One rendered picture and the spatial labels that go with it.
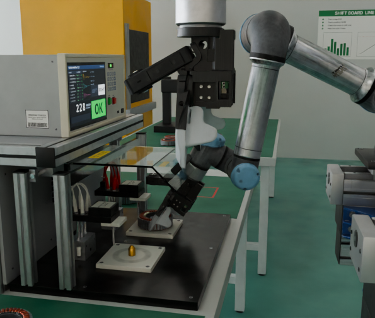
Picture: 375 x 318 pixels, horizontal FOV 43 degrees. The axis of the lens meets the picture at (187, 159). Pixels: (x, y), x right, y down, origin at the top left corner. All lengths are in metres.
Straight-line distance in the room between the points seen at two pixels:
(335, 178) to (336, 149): 5.23
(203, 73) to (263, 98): 0.60
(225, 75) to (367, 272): 0.47
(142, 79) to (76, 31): 4.38
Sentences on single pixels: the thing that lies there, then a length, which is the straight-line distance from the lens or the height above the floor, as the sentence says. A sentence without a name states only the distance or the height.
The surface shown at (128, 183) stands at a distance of 1.53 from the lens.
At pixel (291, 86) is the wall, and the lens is 6.51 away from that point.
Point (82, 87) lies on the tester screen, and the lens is 1.31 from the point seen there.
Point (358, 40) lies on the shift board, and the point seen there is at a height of 1.53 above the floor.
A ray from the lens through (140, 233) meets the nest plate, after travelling 1.51.
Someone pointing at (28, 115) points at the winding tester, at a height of 1.17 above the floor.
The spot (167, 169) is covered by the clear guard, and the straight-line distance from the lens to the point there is 1.17.
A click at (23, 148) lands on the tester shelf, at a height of 1.11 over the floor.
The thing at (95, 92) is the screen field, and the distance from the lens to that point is 1.38.
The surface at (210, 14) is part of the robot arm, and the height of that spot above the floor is 1.37.
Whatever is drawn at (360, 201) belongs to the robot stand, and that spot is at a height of 0.91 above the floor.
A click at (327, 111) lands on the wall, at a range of 6.55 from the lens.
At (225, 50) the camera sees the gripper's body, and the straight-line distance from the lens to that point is 0.72.
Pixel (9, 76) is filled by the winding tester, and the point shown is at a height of 1.26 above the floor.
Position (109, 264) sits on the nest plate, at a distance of 1.30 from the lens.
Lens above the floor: 1.31
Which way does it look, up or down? 12 degrees down
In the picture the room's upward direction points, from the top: straight up
